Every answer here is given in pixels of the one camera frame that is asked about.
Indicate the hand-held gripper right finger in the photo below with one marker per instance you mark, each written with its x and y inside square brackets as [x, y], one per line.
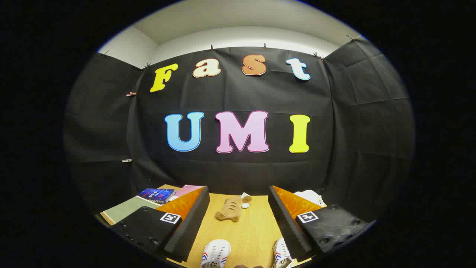
[288, 227]

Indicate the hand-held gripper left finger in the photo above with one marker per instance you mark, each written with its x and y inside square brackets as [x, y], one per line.
[191, 227]

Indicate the white striped canvas shoe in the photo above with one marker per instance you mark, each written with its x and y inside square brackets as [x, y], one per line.
[280, 253]
[215, 250]

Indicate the green fabric storage box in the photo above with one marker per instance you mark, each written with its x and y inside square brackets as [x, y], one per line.
[126, 210]

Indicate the pink cover book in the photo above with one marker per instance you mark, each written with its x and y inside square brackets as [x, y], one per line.
[187, 190]

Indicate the white plush toy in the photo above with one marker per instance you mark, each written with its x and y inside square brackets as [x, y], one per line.
[308, 195]

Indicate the brown plush toy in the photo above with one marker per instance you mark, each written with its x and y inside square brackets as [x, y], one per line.
[230, 208]

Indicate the blue cover book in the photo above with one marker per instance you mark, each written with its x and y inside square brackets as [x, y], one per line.
[156, 194]

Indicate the black backdrop cloth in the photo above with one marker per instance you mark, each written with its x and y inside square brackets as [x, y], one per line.
[241, 93]

